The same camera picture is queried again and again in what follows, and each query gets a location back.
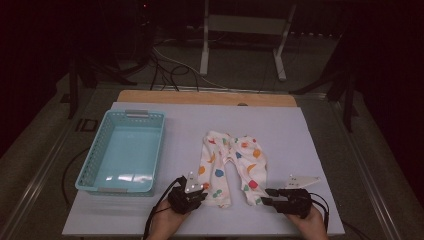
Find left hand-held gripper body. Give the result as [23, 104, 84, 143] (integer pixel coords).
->
[167, 171, 208, 215]

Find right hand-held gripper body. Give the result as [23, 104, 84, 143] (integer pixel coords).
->
[275, 174, 322, 220]

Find white baby pants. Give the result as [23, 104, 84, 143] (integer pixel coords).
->
[196, 130, 270, 210]

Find light blue plastic basket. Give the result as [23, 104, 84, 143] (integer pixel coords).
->
[74, 109, 167, 197]

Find person's right hand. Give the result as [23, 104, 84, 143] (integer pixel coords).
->
[285, 205, 330, 240]

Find person's left hand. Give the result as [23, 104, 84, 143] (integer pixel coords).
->
[146, 199, 192, 240]

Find white table mat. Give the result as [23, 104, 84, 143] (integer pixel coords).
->
[61, 101, 346, 238]

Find wooden table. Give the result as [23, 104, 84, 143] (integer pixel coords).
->
[116, 89, 298, 108]

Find black stand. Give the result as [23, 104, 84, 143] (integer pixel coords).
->
[288, 33, 360, 134]
[59, 54, 138, 121]

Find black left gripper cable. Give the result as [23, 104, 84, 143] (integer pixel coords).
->
[142, 175, 188, 240]

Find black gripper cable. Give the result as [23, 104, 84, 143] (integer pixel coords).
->
[142, 175, 188, 240]
[308, 191, 332, 233]

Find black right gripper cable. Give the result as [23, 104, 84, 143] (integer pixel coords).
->
[308, 191, 332, 233]

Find thin black floor cable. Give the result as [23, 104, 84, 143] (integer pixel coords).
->
[60, 146, 92, 205]

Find black floor cables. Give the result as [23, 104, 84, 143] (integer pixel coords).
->
[149, 49, 201, 93]

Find black rectangular floor frame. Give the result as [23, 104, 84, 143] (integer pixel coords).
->
[75, 117, 100, 133]

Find white floor cable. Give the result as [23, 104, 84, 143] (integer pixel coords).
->
[152, 45, 232, 90]

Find white metal stand frame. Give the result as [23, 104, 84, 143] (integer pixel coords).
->
[198, 0, 298, 82]

